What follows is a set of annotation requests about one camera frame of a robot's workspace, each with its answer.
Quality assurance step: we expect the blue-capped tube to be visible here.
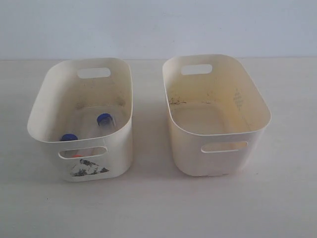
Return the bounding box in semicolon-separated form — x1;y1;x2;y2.
60;133;78;141
97;113;116;136

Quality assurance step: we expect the white plastic bin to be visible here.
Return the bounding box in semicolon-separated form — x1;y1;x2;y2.
162;55;271;177
27;58;133;182

